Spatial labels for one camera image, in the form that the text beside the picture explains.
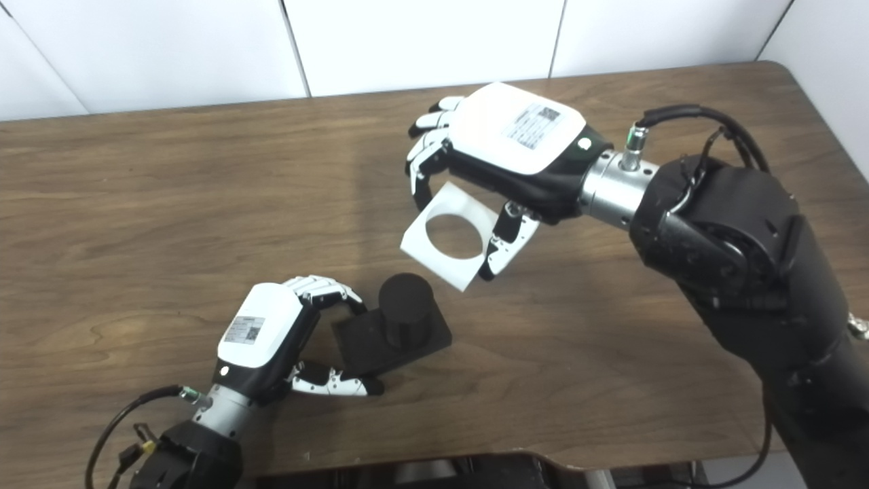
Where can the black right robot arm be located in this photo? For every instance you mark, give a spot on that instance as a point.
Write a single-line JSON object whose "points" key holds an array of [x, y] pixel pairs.
{"points": [[747, 258]]}

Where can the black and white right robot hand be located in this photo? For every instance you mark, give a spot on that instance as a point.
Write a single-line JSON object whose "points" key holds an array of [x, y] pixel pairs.
{"points": [[502, 136]]}

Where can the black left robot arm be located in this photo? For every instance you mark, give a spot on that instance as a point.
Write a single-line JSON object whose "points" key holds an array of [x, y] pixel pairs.
{"points": [[197, 455]]}

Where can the white square piece with hole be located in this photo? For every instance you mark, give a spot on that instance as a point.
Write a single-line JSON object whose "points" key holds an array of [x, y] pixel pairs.
{"points": [[417, 241]]}

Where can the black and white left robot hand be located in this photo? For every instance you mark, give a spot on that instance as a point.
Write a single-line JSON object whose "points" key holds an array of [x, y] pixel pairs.
{"points": [[261, 333]]}

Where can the black peg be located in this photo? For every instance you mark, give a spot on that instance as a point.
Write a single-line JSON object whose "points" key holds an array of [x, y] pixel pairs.
{"points": [[407, 319]]}

